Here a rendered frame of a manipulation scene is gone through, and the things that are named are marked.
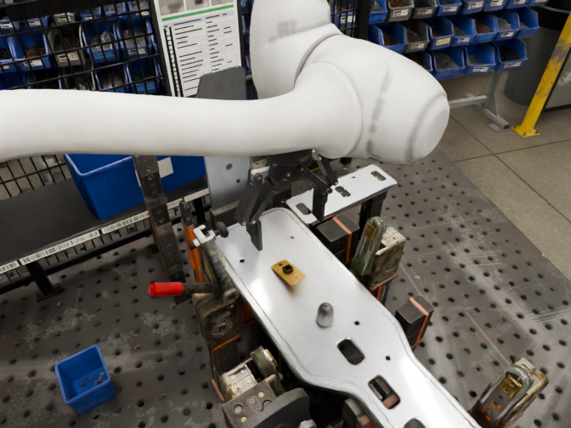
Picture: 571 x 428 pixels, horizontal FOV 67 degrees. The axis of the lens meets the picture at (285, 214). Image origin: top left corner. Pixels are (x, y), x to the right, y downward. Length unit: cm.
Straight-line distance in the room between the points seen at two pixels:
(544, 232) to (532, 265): 129
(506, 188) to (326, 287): 223
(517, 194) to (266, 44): 256
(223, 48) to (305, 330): 74
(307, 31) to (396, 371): 56
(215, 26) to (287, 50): 65
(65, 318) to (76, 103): 96
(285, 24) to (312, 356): 54
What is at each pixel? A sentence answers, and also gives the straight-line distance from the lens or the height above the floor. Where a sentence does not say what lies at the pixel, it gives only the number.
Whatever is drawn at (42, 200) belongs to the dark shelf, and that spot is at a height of 103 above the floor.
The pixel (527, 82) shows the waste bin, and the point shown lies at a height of 18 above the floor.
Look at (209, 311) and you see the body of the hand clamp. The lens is 80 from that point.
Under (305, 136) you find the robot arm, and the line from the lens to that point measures 43.
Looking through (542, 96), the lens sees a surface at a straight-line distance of 350.
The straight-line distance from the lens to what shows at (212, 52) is 120.
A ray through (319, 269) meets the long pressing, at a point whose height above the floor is 100.
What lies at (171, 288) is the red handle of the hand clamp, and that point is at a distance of 74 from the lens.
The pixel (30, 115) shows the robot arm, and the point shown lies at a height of 151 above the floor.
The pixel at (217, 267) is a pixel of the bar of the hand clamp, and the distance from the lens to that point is 74.
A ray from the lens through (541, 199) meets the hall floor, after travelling 303.
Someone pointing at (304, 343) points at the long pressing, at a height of 100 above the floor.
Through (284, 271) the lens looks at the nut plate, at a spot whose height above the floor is 102.
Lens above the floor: 170
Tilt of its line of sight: 43 degrees down
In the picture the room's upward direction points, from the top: straight up
